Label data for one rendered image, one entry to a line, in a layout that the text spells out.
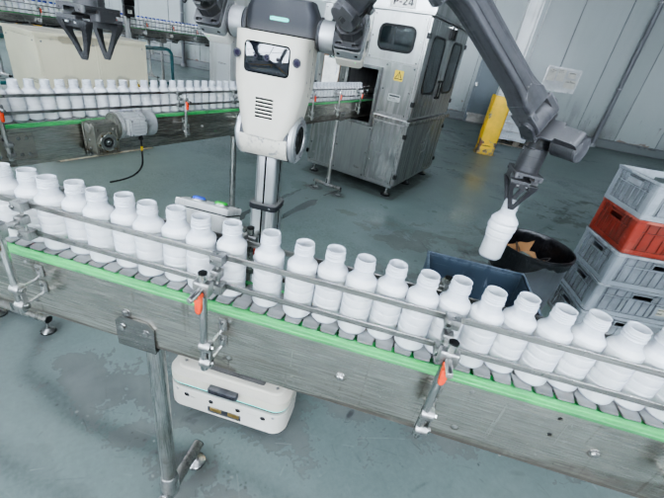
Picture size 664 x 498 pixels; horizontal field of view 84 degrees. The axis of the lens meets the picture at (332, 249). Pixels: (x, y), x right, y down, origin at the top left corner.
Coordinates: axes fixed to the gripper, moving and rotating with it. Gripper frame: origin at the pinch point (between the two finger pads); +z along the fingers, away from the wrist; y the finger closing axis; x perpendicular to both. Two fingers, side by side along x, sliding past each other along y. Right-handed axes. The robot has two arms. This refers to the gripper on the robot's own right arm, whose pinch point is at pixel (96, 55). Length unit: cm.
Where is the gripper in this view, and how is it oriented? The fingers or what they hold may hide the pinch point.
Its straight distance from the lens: 103.2
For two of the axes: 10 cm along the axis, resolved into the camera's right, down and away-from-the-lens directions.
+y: -2.3, 4.5, -8.6
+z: -1.6, 8.6, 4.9
